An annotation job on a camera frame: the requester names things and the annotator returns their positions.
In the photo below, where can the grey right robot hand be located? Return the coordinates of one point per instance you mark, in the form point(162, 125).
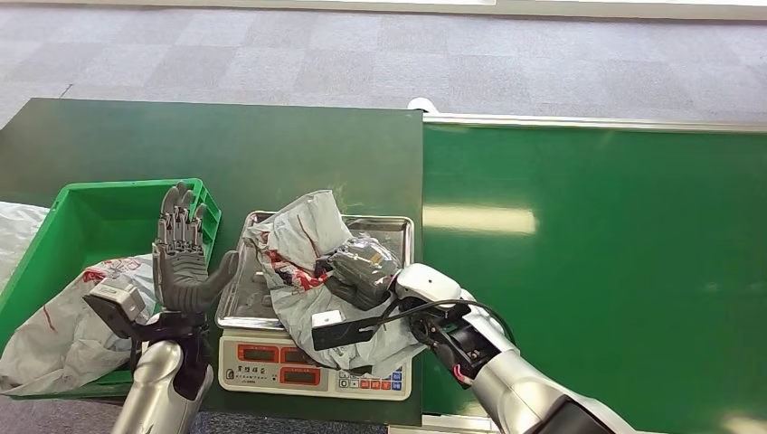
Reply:
point(362, 269)

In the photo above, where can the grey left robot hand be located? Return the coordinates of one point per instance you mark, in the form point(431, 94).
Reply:
point(180, 275)

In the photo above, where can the grey courier bag red logo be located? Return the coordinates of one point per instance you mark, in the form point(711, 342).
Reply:
point(305, 230)

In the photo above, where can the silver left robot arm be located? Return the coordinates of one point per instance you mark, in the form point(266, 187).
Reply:
point(156, 383)

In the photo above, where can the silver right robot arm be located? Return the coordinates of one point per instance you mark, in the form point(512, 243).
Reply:
point(521, 389)

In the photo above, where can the white conveyor end cap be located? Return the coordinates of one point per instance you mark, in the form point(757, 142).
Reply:
point(422, 104)

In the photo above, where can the green conveyor belt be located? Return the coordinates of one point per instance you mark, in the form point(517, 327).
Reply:
point(599, 239)

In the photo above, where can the steel scale tray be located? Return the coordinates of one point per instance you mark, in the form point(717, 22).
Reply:
point(239, 299)

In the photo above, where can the green plastic crate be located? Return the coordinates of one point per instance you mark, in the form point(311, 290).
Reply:
point(96, 215)

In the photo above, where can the white electronic scale body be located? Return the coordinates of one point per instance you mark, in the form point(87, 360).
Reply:
point(263, 362)

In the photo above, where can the white courier bag red print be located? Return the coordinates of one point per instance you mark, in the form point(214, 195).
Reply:
point(60, 341)

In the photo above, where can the plain white plastic bag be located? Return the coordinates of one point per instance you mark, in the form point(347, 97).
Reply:
point(18, 233)

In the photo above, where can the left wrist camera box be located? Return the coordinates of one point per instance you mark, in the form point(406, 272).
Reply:
point(117, 299)

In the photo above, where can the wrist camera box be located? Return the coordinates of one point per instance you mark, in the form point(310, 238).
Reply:
point(117, 299)
point(341, 335)

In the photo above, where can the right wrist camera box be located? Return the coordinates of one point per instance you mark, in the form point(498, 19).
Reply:
point(341, 335)

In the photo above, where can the aluminium conveyor side rail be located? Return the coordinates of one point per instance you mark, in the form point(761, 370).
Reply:
point(443, 426)
point(599, 123)

